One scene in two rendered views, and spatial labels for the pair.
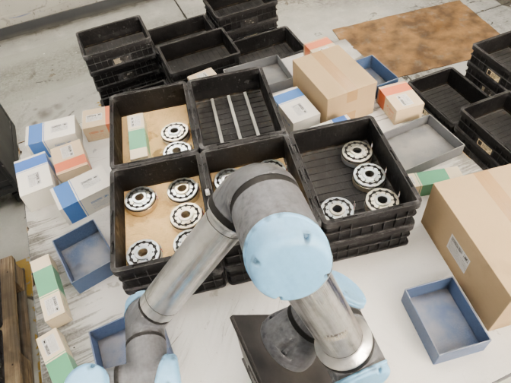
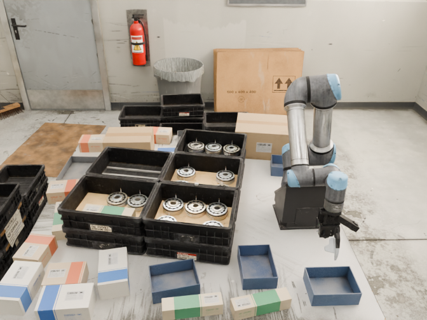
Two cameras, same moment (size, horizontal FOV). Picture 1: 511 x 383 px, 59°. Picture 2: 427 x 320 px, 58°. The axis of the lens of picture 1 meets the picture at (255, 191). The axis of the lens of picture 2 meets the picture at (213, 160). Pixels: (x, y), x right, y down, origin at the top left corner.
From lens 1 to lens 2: 171 cm
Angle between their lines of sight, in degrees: 58
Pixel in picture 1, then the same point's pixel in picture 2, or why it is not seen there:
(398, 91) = (155, 130)
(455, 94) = not seen: hidden behind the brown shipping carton
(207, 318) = (250, 237)
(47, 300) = (205, 301)
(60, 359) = (256, 297)
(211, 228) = (301, 110)
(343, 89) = (147, 136)
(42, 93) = not seen: outside the picture
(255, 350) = not seen: hidden behind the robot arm
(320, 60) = (115, 135)
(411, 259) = (251, 166)
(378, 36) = (30, 159)
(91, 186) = (118, 258)
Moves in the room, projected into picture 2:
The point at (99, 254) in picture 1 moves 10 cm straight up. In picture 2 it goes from (173, 279) to (171, 262)
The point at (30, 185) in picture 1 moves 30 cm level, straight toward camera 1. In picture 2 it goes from (81, 298) to (156, 279)
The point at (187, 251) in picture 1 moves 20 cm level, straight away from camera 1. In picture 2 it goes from (300, 124) to (253, 124)
